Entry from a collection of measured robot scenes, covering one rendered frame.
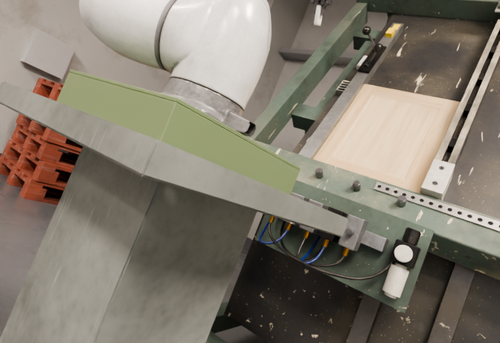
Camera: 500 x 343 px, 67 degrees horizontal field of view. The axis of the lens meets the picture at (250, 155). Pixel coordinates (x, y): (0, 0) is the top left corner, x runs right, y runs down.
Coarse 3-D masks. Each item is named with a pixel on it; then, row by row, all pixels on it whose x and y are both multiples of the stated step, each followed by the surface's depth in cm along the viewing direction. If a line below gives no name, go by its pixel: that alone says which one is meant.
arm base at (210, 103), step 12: (168, 84) 68; (180, 84) 66; (192, 84) 65; (180, 96) 65; (192, 96) 64; (204, 96) 64; (216, 96) 65; (204, 108) 63; (216, 108) 65; (228, 108) 67; (240, 108) 70; (228, 120) 66; (240, 120) 65; (240, 132) 64; (252, 132) 66
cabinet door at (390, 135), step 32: (384, 96) 150; (416, 96) 146; (352, 128) 142; (384, 128) 139; (416, 128) 135; (448, 128) 132; (320, 160) 134; (352, 160) 132; (384, 160) 128; (416, 160) 125
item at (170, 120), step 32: (64, 96) 68; (96, 96) 61; (128, 96) 55; (160, 96) 51; (128, 128) 53; (160, 128) 49; (192, 128) 51; (224, 128) 56; (224, 160) 57; (256, 160) 63; (288, 192) 73
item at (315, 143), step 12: (384, 36) 175; (396, 36) 176; (360, 72) 161; (372, 72) 162; (348, 84) 157; (360, 84) 155; (348, 96) 152; (336, 108) 148; (324, 120) 145; (336, 120) 144; (324, 132) 140; (312, 144) 138; (312, 156) 135
